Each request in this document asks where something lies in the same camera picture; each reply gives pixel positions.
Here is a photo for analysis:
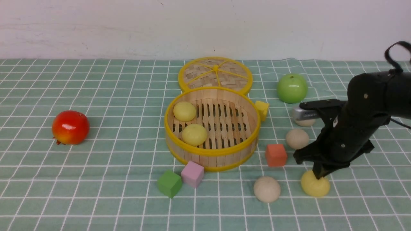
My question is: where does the bamboo steamer tray yellow rim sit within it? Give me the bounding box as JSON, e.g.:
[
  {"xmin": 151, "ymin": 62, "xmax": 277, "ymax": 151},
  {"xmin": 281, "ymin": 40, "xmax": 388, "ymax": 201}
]
[{"xmin": 163, "ymin": 87, "xmax": 261, "ymax": 172}]

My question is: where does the orange cube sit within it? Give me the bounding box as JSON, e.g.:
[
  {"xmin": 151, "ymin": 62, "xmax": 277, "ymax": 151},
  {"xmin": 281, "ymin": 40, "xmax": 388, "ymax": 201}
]
[{"xmin": 265, "ymin": 143, "xmax": 288, "ymax": 167}]

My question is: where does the yellow bun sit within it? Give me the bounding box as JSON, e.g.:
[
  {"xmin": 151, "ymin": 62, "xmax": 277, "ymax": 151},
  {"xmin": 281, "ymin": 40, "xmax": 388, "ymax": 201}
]
[
  {"xmin": 182, "ymin": 124, "xmax": 207, "ymax": 146},
  {"xmin": 300, "ymin": 170, "xmax": 330, "ymax": 198},
  {"xmin": 173, "ymin": 101, "xmax": 197, "ymax": 122}
]

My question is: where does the woven bamboo steamer lid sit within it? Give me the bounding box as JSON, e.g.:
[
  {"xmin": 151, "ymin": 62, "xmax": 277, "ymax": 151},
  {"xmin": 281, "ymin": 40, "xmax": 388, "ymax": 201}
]
[{"xmin": 178, "ymin": 57, "xmax": 253, "ymax": 95}]

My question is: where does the white bun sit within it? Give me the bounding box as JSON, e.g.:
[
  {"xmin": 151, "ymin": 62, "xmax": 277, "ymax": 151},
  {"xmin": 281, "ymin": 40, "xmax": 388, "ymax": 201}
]
[
  {"xmin": 253, "ymin": 176, "xmax": 281, "ymax": 203},
  {"xmin": 286, "ymin": 129, "xmax": 310, "ymax": 150},
  {"xmin": 294, "ymin": 119, "xmax": 317, "ymax": 127}
]

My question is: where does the green cube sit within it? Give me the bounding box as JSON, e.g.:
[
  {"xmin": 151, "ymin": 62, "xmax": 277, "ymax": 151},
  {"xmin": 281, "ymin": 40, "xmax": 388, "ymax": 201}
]
[{"xmin": 157, "ymin": 170, "xmax": 183, "ymax": 199}]

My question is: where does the green apple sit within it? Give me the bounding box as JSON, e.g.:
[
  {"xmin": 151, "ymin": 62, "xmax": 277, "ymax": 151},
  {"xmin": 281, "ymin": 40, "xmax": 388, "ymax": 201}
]
[{"xmin": 276, "ymin": 73, "xmax": 308, "ymax": 104}]

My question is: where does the right robot arm black grey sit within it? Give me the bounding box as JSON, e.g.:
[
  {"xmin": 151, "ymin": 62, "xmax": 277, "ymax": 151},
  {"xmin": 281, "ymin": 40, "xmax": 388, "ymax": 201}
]
[{"xmin": 293, "ymin": 72, "xmax": 411, "ymax": 179}]

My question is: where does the white bun bottom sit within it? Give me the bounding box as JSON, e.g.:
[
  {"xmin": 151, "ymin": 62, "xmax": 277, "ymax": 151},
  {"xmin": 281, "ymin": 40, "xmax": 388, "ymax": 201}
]
[{"xmin": 253, "ymin": 176, "xmax": 281, "ymax": 203}]

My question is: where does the green checkered tablecloth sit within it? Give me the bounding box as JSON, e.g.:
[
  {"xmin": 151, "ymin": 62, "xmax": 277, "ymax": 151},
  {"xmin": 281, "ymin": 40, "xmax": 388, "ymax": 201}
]
[{"xmin": 0, "ymin": 58, "xmax": 410, "ymax": 231}]

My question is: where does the pink cube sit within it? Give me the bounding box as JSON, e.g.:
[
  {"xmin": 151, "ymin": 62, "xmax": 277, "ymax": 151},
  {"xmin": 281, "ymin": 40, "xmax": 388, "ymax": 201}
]
[{"xmin": 181, "ymin": 161, "xmax": 205, "ymax": 188}]

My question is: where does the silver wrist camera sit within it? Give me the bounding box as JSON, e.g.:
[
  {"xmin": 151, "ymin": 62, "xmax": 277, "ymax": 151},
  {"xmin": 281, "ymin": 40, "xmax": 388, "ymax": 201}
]
[{"xmin": 292, "ymin": 106, "xmax": 320, "ymax": 120}]

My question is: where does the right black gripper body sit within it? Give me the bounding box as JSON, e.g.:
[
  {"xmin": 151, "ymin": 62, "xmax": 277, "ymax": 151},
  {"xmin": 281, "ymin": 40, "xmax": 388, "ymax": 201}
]
[{"xmin": 293, "ymin": 111, "xmax": 390, "ymax": 169}]

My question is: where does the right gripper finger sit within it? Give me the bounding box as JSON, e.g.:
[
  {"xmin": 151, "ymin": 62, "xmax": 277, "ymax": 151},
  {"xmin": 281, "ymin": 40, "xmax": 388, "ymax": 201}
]
[
  {"xmin": 321, "ymin": 165, "xmax": 337, "ymax": 177},
  {"xmin": 312, "ymin": 162, "xmax": 324, "ymax": 179}
]

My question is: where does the yellow cube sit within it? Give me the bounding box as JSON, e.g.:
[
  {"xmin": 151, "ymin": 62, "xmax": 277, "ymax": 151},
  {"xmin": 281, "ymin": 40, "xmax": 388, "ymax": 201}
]
[{"xmin": 255, "ymin": 100, "xmax": 270, "ymax": 121}]

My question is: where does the red pomegranate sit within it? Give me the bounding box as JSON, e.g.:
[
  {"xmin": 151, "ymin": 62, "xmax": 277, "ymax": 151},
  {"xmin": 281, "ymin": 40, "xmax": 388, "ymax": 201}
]
[{"xmin": 51, "ymin": 111, "xmax": 90, "ymax": 145}]

